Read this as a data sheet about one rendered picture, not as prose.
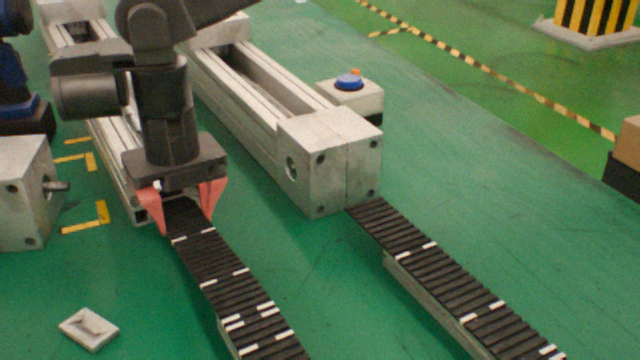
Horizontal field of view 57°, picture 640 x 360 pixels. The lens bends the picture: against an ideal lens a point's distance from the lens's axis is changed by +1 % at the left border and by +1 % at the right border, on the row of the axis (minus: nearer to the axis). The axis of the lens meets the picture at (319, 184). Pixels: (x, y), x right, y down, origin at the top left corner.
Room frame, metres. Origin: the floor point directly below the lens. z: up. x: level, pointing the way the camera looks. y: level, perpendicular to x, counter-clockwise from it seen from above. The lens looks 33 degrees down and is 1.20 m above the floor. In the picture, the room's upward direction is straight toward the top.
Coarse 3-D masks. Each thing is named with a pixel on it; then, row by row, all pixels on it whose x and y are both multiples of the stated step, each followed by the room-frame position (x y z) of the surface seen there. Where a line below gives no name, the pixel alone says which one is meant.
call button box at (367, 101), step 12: (324, 84) 0.85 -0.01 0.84; (336, 84) 0.84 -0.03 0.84; (372, 84) 0.85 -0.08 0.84; (324, 96) 0.83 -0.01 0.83; (336, 96) 0.81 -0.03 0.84; (348, 96) 0.81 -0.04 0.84; (360, 96) 0.81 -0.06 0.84; (372, 96) 0.82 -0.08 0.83; (360, 108) 0.81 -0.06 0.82; (372, 108) 0.82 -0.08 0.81; (372, 120) 0.82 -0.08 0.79
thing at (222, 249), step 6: (216, 246) 0.50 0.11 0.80; (222, 246) 0.50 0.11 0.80; (228, 246) 0.50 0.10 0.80; (198, 252) 0.49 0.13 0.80; (204, 252) 0.49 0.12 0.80; (210, 252) 0.49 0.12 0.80; (216, 252) 0.49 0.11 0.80; (222, 252) 0.49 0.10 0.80; (186, 258) 0.48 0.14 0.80; (192, 258) 0.48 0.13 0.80; (198, 258) 0.48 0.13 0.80; (204, 258) 0.48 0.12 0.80; (210, 258) 0.48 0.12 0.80; (186, 264) 0.47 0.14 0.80; (192, 264) 0.47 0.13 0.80
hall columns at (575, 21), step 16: (560, 0) 3.67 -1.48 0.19; (576, 0) 3.56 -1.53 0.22; (592, 0) 3.46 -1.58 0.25; (608, 0) 3.44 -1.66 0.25; (624, 0) 3.49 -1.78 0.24; (560, 16) 3.65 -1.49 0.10; (576, 16) 3.54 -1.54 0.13; (592, 16) 3.43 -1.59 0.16; (608, 16) 3.45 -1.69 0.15; (624, 16) 3.51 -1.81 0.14; (592, 32) 3.42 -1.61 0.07; (608, 32) 3.47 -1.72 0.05
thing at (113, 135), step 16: (48, 32) 1.06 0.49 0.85; (64, 32) 1.03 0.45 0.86; (96, 32) 1.04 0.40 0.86; (112, 32) 1.03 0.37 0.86; (128, 80) 0.84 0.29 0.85; (128, 112) 0.76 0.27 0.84; (96, 128) 0.70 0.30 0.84; (112, 128) 0.66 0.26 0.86; (128, 128) 0.72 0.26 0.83; (96, 144) 0.74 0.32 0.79; (112, 144) 0.62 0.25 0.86; (128, 144) 0.62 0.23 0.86; (112, 160) 0.62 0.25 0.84; (112, 176) 0.65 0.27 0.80; (128, 192) 0.56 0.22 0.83; (160, 192) 0.60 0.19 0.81; (176, 192) 0.60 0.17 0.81; (192, 192) 0.60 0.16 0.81; (128, 208) 0.58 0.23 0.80; (144, 208) 0.57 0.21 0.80; (144, 224) 0.57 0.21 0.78
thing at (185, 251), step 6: (204, 240) 0.51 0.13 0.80; (210, 240) 0.51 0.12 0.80; (216, 240) 0.52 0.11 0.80; (222, 240) 0.51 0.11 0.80; (186, 246) 0.50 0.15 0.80; (192, 246) 0.50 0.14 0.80; (198, 246) 0.51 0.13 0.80; (204, 246) 0.50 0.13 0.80; (210, 246) 0.50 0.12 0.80; (180, 252) 0.50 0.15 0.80; (186, 252) 0.49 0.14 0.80; (192, 252) 0.49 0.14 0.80
